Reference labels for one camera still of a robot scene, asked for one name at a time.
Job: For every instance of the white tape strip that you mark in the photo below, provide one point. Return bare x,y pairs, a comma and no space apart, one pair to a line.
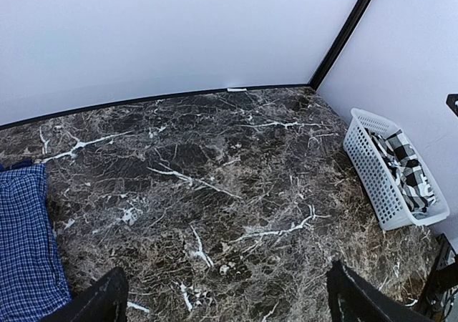
233,89

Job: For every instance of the black right corner post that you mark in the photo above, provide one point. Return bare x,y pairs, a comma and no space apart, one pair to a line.
339,43

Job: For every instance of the folded blue checked shirt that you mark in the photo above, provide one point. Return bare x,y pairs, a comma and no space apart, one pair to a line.
33,284

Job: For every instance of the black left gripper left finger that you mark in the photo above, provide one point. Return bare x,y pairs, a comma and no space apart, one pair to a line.
105,300

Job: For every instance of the black white plaid shirt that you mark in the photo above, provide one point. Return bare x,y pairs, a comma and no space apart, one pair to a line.
403,163

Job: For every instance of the white plastic laundry basket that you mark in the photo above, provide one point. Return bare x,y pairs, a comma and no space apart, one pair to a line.
386,198

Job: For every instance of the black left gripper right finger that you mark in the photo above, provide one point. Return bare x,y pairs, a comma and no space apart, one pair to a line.
351,298

